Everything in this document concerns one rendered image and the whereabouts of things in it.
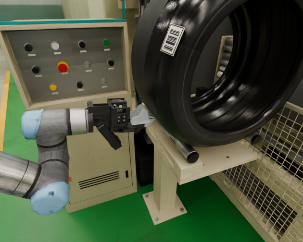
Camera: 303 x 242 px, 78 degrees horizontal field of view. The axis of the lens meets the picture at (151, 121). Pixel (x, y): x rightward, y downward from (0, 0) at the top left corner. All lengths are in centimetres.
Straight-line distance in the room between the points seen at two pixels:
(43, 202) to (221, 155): 65
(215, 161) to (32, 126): 64
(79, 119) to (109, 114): 8
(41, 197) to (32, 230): 126
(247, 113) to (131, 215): 112
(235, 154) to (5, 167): 77
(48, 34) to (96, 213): 123
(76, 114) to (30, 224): 132
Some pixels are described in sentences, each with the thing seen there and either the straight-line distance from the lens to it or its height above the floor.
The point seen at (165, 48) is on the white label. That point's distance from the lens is 44.
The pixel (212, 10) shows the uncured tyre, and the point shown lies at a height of 133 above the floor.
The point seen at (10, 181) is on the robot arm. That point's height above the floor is 105.
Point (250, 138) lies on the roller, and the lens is 81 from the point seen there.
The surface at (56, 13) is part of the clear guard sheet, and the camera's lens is 103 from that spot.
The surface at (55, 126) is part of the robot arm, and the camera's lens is 53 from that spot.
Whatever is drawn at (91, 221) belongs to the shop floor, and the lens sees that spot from 160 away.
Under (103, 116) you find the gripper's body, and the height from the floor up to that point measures 107.
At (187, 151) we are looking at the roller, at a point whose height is 92.
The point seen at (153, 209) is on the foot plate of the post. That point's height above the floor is 1.
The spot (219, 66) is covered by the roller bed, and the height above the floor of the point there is 104.
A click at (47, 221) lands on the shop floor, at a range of 172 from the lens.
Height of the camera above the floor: 133
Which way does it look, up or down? 32 degrees down
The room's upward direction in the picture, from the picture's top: straight up
